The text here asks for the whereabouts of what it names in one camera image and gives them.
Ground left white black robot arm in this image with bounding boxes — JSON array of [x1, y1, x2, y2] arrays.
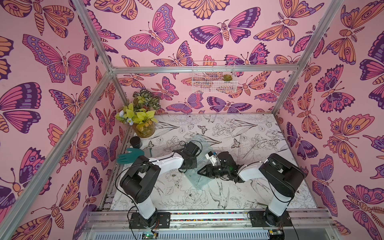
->
[[119, 141, 203, 228]]

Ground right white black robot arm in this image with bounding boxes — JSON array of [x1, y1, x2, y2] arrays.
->
[[198, 152, 305, 227]]

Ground small black cup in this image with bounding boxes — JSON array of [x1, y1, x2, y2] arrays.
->
[[129, 136, 142, 149]]

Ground yellow-green flower vase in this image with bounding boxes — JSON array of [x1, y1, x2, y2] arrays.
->
[[115, 103, 158, 139]]

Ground teal rubber glove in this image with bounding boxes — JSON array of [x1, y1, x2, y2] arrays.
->
[[117, 148, 145, 165]]

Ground striped leaf potted plant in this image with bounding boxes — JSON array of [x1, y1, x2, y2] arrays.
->
[[133, 90, 161, 111]]

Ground small succulent in basket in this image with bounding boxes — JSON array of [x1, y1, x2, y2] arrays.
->
[[222, 74, 233, 82]]

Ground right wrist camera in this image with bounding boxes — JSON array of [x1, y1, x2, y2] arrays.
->
[[205, 152, 220, 166]]

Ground white wire wall basket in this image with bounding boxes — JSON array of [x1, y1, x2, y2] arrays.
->
[[191, 65, 238, 94]]

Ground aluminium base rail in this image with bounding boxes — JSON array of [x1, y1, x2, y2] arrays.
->
[[80, 209, 343, 240]]

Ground aluminium frame bars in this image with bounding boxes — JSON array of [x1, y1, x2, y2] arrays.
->
[[0, 0, 346, 240]]

